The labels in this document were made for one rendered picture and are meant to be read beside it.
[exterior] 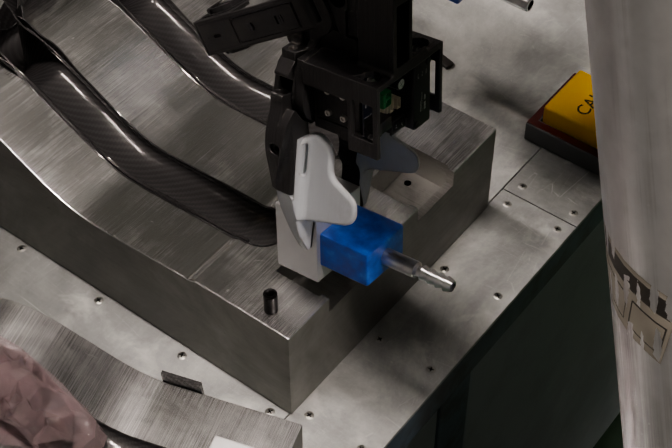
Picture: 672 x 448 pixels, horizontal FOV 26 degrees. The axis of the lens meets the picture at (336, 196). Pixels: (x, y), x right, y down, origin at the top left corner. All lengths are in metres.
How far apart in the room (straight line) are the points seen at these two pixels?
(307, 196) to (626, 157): 0.55
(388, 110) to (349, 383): 0.26
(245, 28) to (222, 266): 0.19
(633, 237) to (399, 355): 0.69
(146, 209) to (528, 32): 0.45
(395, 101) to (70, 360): 0.29
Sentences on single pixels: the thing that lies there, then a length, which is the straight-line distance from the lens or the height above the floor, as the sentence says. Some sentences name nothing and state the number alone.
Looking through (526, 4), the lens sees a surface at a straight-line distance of 1.19.
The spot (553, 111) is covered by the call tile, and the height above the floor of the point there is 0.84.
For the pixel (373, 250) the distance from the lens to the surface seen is 0.97.
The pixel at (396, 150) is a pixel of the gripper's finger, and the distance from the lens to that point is 0.98.
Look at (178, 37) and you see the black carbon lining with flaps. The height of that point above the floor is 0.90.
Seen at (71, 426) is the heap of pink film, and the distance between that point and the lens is 0.99.
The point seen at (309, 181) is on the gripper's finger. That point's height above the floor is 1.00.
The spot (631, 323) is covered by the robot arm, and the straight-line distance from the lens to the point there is 0.43.
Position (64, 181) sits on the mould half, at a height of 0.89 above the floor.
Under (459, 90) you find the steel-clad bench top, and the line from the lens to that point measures 1.31.
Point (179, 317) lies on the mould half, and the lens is 1.09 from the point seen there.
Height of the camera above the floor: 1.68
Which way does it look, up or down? 47 degrees down
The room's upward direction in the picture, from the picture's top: straight up
